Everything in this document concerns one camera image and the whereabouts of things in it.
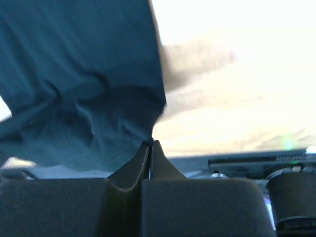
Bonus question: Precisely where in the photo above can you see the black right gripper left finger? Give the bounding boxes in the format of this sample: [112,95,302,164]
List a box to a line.
[0,144,149,237]

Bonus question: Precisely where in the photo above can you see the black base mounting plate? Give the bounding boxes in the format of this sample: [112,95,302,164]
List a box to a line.
[169,147,316,180]

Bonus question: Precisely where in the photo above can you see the black t shirt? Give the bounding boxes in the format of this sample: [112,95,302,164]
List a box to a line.
[0,0,166,171]

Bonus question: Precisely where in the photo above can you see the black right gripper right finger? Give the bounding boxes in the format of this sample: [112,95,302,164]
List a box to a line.
[141,141,276,237]

